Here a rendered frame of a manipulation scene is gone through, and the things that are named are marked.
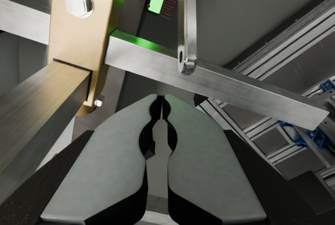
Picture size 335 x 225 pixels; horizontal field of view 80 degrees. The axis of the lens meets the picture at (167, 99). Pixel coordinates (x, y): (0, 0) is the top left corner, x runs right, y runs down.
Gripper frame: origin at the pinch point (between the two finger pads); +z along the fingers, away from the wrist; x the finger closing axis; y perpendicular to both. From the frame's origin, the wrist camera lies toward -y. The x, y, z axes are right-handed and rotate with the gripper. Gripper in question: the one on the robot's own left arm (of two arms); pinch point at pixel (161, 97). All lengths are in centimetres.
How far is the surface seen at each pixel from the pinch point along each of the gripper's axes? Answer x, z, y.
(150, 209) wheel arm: -2.5, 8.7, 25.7
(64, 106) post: -7.4, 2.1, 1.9
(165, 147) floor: -2, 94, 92
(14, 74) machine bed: -33.9, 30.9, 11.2
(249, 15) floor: 40, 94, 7
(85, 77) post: -7.2, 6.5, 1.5
